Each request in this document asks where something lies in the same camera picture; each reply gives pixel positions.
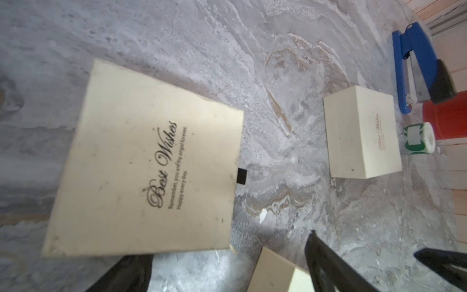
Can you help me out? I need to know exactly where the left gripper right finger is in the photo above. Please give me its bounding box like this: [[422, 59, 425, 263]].
[[305, 230, 377, 292]]

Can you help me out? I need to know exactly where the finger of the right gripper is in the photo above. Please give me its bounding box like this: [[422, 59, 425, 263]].
[[414, 248, 467, 290]]

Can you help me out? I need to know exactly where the red pen cup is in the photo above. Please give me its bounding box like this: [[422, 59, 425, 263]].
[[423, 91, 467, 140]]

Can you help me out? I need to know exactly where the cream drawer jewelry box front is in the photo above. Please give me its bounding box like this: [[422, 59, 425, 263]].
[[42, 59, 244, 257]]

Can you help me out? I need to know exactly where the blue stapler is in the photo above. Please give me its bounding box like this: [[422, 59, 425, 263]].
[[392, 22, 457, 114]]

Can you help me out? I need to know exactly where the small tape roll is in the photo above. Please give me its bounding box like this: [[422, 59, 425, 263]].
[[403, 122, 436, 155]]

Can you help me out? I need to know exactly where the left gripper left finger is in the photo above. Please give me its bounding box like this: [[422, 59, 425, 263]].
[[86, 254, 154, 292]]

